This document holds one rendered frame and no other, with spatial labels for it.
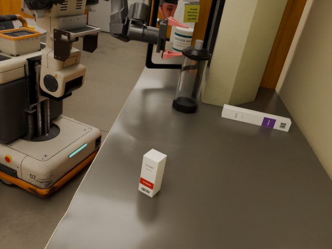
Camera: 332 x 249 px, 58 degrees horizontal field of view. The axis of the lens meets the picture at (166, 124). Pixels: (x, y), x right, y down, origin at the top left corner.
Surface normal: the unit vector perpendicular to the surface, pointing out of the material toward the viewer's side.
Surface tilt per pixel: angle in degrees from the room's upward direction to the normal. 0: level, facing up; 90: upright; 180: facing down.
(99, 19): 90
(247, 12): 90
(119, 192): 0
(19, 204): 0
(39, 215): 0
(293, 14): 90
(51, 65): 90
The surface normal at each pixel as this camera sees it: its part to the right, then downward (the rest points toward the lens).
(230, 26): -0.10, 0.46
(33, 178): -0.38, 0.39
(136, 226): 0.16, -0.87
